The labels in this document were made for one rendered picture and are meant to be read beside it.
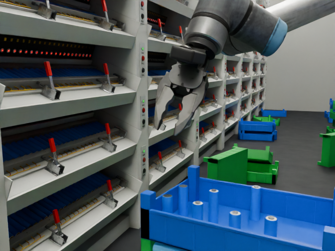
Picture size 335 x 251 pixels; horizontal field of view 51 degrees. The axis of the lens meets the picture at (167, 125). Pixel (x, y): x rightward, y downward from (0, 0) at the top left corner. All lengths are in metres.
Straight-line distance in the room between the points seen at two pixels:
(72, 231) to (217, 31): 0.67
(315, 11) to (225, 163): 0.83
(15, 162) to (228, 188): 0.50
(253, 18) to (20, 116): 0.55
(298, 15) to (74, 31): 0.61
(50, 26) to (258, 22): 0.48
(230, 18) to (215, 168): 0.93
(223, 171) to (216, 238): 1.10
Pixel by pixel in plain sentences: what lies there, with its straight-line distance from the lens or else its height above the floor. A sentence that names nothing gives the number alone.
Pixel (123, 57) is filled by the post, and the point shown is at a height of 0.64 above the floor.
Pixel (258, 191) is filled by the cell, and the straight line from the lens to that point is 0.67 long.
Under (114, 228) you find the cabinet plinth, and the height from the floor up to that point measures 0.04.
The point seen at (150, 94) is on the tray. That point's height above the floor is 0.50.
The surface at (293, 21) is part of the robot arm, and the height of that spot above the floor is 0.73.
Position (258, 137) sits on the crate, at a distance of 3.07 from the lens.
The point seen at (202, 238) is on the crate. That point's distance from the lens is 0.56.
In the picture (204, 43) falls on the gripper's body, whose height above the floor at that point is 0.66.
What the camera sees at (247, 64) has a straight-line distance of 3.97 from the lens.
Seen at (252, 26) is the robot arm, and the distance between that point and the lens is 0.83.
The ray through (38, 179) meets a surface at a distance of 0.90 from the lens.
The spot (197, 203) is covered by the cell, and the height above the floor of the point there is 0.39.
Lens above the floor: 0.60
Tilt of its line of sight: 9 degrees down
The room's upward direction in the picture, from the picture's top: straight up
